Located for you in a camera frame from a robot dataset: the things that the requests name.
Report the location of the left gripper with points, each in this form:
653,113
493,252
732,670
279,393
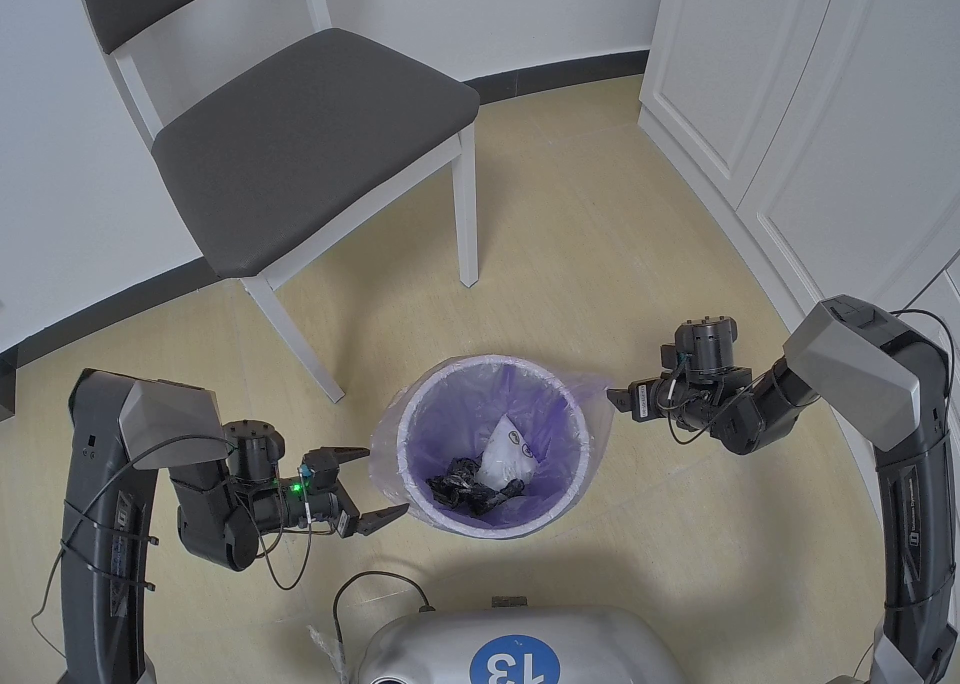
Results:
319,508

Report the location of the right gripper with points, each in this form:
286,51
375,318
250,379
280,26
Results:
649,399

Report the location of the purple plastic bag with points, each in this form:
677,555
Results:
390,441

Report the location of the black plastic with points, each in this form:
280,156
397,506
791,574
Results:
450,486
495,497

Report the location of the white printed wrapper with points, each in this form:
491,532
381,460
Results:
506,452

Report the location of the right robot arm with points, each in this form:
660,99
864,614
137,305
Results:
915,478

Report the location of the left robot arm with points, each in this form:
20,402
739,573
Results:
97,516

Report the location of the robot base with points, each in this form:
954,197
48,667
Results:
435,651

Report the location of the white trash bin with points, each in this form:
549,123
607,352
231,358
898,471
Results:
409,407

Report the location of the clear plastic scrap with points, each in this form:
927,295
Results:
330,647

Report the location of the white chair with grey cushions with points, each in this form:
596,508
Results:
315,140

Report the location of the white wardrobe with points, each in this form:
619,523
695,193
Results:
750,65

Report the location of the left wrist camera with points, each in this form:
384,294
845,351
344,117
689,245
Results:
319,471

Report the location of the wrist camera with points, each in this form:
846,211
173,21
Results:
319,471
670,358

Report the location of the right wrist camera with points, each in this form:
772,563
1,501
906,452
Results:
670,358

